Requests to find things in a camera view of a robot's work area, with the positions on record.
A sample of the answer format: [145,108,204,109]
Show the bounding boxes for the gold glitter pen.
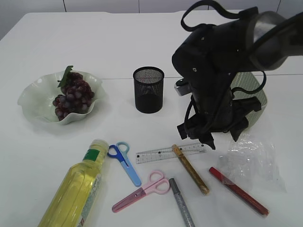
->
[172,145,210,195]

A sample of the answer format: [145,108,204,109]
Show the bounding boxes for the yellow oil bottle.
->
[38,139,109,227]

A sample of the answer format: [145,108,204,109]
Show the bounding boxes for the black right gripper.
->
[172,7,261,150]

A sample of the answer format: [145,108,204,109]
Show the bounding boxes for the purple grape bunch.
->
[53,66,95,121]

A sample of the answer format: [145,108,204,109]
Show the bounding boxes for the pink scissors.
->
[112,170,170,213]

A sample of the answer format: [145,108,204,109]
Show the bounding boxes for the silver glitter pen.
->
[169,178,195,227]

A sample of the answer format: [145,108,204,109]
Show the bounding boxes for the clear plastic ruler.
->
[135,143,206,164]

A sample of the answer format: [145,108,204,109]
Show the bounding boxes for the red glitter pen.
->
[209,167,269,217]

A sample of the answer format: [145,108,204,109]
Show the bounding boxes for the blue scissors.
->
[107,141,142,187]

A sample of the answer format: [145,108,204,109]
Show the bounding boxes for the black mesh pen holder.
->
[133,66,164,114]

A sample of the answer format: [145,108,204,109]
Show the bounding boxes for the pale green wavy plate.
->
[18,71,106,125]

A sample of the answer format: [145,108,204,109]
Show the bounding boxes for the green plastic basket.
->
[231,72,267,129]

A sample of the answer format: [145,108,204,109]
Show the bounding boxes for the clear plastic sheet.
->
[217,134,286,192]

